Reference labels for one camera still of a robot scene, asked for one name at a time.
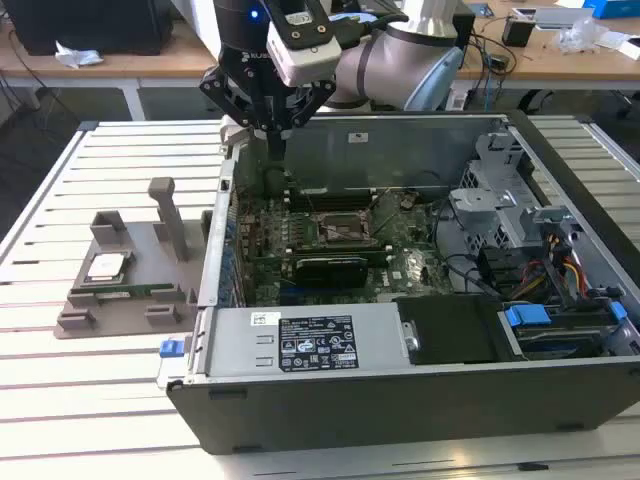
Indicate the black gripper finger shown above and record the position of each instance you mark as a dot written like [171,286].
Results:
[315,100]
[220,90]

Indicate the silver CPU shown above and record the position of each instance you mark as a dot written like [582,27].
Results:
[109,266]

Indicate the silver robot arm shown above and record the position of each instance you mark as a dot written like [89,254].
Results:
[380,55]

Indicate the CPU socket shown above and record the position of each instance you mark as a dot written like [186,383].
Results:
[345,230]

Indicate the wooden desk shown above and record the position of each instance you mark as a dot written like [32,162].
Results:
[165,62]
[550,65]

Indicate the thin metal locking lever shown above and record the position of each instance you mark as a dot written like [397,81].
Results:
[385,216]

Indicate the round coin battery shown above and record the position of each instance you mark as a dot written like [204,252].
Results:
[410,200]

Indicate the large black box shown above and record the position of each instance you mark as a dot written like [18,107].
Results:
[90,25]

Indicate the crumpled white paper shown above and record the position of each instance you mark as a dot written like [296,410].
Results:
[75,56]

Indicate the green RAM stick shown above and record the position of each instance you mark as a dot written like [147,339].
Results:
[340,256]
[135,289]

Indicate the black graphics card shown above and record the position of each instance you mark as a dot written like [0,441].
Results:
[330,275]

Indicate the green motherboard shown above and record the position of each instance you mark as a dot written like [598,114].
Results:
[410,250]

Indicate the grey parts rack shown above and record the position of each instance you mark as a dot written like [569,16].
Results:
[140,250]

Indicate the small black box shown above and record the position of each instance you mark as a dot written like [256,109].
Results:
[517,32]

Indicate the silver metal drive cage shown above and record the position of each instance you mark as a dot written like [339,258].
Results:
[500,222]

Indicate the silver power supply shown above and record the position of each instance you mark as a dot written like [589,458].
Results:
[235,340]

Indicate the blue case latch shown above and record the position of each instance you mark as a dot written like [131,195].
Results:
[171,349]

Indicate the clear plastic bag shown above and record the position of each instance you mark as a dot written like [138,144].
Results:
[580,35]

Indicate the hard disk in blue carrier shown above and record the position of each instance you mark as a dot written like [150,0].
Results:
[527,316]

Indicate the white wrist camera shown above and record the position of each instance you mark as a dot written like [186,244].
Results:
[300,62]

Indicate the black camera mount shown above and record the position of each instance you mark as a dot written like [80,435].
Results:
[280,10]

